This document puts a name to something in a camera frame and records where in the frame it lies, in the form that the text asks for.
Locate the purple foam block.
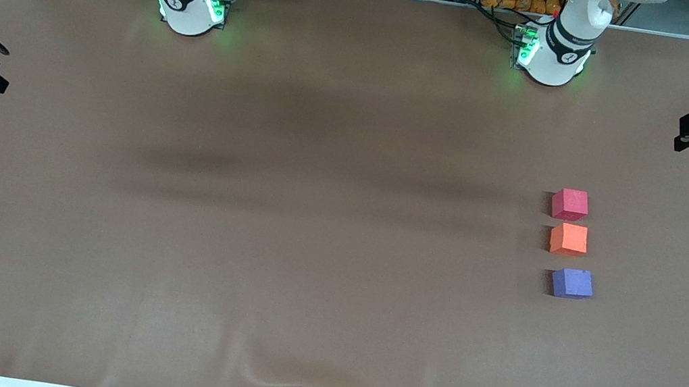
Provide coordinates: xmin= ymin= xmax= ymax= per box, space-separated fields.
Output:
xmin=549 ymin=265 xmax=597 ymax=303

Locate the orange foam block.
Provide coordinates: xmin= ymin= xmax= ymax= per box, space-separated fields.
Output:
xmin=547 ymin=222 xmax=591 ymax=259

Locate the large table cover mat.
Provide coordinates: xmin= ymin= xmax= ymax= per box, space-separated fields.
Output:
xmin=0 ymin=0 xmax=689 ymax=387

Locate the red foam block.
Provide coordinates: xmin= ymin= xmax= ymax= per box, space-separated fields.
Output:
xmin=549 ymin=186 xmax=592 ymax=224

